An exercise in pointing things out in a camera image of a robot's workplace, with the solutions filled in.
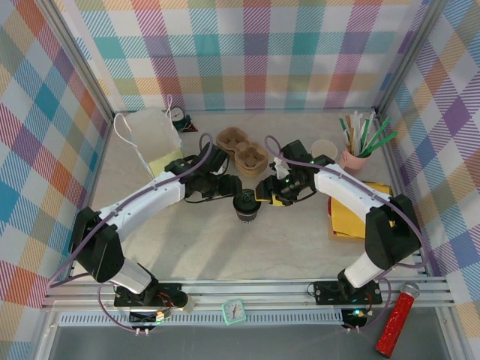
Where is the printed paper gift bag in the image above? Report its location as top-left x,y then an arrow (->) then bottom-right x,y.
113,95 -> 185,180

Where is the aluminium frame post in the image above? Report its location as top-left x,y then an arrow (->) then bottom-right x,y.
376,0 -> 446,110
40,0 -> 116,123

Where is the mint green square clock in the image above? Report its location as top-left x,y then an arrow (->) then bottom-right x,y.
220,298 -> 248,326

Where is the aluminium frame rail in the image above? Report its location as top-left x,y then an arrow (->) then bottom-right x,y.
40,277 -> 451,312

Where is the pink stirrer holder cup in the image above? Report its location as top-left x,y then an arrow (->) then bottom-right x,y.
339,147 -> 371,175

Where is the white stirrer green tip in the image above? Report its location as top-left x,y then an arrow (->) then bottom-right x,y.
362,112 -> 376,155

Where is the paper coffee cup stack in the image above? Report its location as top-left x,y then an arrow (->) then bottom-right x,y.
310,139 -> 338,162

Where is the green plastic stirrer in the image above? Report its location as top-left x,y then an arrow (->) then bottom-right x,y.
365,117 -> 392,157
339,118 -> 353,153
369,131 -> 398,157

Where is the wooden stirrer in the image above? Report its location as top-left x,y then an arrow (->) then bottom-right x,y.
346,114 -> 356,151

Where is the small black controller box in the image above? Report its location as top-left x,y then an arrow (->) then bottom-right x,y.
129,309 -> 166,326
343,307 -> 368,327

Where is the slotted grey cable duct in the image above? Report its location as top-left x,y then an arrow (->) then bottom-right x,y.
59,313 -> 346,327

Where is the short aluminium side rail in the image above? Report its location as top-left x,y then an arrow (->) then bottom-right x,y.
410,253 -> 431,278

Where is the white plastic stirrer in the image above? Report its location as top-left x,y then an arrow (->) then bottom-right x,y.
358,118 -> 371,155
352,111 -> 362,153

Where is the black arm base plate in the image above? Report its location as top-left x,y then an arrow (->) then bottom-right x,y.
313,279 -> 383,305
113,283 -> 188,311

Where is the brown cardboard cup carrier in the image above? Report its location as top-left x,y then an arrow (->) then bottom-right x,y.
216,127 -> 268,172
226,149 -> 269,179

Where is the yellow napkin stack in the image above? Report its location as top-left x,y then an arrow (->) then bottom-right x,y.
328,181 -> 393,241

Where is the red glitter tube silver cap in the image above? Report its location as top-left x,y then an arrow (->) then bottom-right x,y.
375,282 -> 421,357

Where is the teal round alarm clock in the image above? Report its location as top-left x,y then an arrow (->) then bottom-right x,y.
166,106 -> 192,131

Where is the black plastic cup lid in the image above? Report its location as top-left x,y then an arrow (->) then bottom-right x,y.
232,189 -> 263,212

